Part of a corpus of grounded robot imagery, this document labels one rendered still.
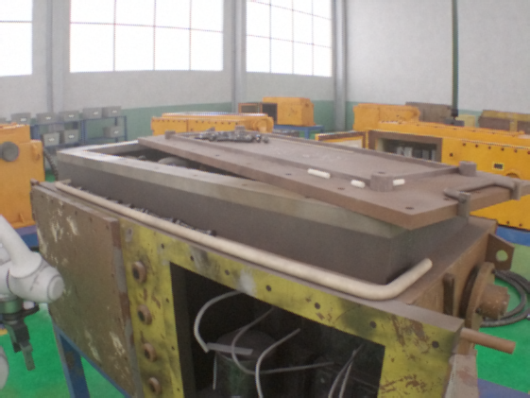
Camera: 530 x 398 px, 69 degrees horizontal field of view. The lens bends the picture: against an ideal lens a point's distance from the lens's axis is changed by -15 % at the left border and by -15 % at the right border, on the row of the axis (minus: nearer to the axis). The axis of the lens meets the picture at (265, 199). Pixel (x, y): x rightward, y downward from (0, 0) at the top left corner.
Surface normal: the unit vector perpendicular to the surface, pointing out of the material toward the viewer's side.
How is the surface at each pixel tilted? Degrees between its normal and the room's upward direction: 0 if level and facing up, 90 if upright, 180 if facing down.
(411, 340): 90
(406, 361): 90
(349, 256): 90
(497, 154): 90
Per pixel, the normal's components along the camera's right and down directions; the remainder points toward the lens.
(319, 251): -0.67, 0.18
